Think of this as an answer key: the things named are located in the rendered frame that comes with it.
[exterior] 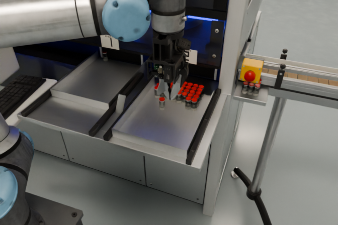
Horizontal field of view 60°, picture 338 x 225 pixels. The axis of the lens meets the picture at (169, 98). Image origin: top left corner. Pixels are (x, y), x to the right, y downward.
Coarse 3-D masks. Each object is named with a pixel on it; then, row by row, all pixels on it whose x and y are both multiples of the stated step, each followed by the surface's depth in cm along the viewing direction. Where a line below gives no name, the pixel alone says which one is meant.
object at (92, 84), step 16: (80, 64) 128; (96, 64) 135; (112, 64) 135; (128, 64) 135; (144, 64) 130; (64, 80) 120; (80, 80) 124; (96, 80) 124; (112, 80) 124; (128, 80) 118; (64, 96) 113; (80, 96) 109; (96, 96) 115; (112, 96) 115
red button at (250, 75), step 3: (246, 72) 105; (249, 72) 104; (252, 72) 104; (246, 75) 105; (249, 75) 104; (252, 75) 104; (255, 75) 105; (246, 78) 105; (249, 78) 105; (252, 78) 104; (249, 81) 106
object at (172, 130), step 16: (144, 96) 115; (208, 96) 115; (128, 112) 104; (144, 112) 107; (160, 112) 107; (176, 112) 107; (192, 112) 107; (112, 128) 95; (128, 128) 100; (144, 128) 100; (160, 128) 100; (176, 128) 100; (192, 128) 100; (144, 144) 93; (160, 144) 90; (176, 144) 94; (192, 144) 94
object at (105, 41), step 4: (100, 36) 123; (104, 36) 122; (108, 36) 121; (104, 40) 123; (108, 40) 122; (112, 40) 122; (116, 40) 121; (104, 44) 124; (108, 44) 124; (112, 44) 123; (116, 44) 122; (112, 48) 124; (116, 48) 123
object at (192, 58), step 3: (189, 51) 111; (192, 51) 111; (195, 51) 110; (186, 54) 113; (189, 54) 112; (192, 54) 112; (195, 54) 111; (186, 57) 113; (189, 57) 113; (192, 57) 112; (195, 57) 112; (186, 60) 114; (189, 60) 114; (192, 60) 113; (195, 60) 113; (192, 63) 114; (195, 63) 113
